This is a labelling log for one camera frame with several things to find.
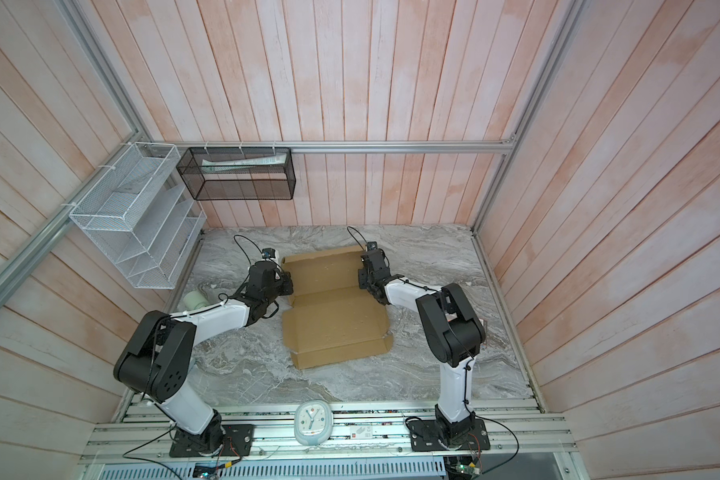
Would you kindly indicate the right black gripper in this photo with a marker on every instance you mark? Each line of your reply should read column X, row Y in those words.
column 363, row 278

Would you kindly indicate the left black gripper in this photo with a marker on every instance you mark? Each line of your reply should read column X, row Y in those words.
column 286, row 280

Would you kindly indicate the brown cardboard box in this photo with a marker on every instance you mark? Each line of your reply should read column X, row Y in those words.
column 331, row 319

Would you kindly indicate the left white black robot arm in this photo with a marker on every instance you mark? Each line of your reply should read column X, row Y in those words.
column 156, row 360

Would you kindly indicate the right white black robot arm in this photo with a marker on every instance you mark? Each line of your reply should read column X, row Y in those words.
column 454, row 335

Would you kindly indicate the white paper in basket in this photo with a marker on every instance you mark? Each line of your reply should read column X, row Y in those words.
column 257, row 165

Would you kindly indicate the pale blue alarm clock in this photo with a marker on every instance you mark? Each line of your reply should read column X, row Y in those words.
column 313, row 423

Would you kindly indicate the small white label card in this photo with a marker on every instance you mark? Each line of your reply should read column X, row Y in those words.
column 361, row 432

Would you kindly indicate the black mesh wall basket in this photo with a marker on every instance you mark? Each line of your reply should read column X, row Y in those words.
column 230, row 187

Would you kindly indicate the white wire mesh shelf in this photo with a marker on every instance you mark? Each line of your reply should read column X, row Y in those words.
column 146, row 225

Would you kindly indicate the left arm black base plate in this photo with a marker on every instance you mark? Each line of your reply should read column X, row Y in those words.
column 218, row 439

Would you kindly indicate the aluminium front rail frame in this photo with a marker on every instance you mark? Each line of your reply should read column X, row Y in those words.
column 524, row 443

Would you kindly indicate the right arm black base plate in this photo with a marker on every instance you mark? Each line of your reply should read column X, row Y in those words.
column 439, row 435

